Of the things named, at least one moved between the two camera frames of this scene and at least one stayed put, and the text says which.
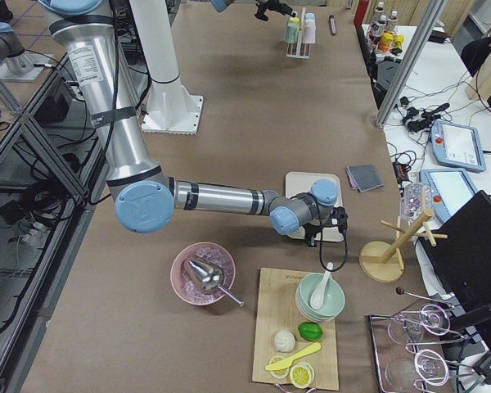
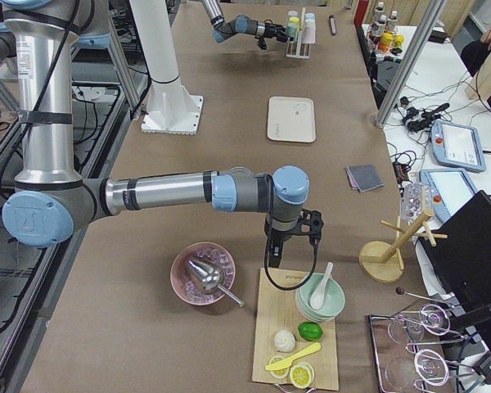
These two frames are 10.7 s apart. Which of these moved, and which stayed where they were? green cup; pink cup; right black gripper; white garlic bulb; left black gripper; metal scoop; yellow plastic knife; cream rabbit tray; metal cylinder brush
Moved: left black gripper; cream rabbit tray; right black gripper
Stayed: yellow plastic knife; white garlic bulb; metal cylinder brush; metal scoop; pink cup; green cup
